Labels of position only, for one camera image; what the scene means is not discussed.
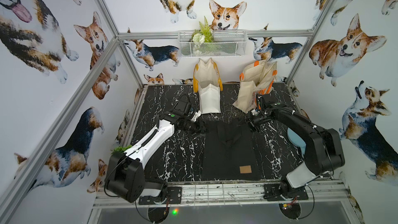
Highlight white wire wall basket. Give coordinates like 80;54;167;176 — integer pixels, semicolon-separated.
178;30;248;57

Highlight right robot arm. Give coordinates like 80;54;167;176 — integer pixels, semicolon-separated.
245;94;345;195

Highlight black canvas bag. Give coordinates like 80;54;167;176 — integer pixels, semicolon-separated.
201;119;261;181

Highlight cream bag orange handles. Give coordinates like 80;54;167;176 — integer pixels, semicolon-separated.
233;61;278;114

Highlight cream bag yellow handles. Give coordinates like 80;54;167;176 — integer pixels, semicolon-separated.
193;58;223;114

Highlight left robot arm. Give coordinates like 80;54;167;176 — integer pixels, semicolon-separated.
104;97;207;204

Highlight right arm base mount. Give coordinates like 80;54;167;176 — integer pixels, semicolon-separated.
263;182;309;201

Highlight green fern with white flower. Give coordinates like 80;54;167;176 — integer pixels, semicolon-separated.
190;17;214;56

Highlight light blue dustpan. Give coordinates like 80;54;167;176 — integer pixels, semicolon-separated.
287;128;306;157

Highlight green leafy plant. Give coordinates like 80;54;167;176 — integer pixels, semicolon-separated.
112;145;132;155

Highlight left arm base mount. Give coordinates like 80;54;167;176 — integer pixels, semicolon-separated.
138;186;182;205

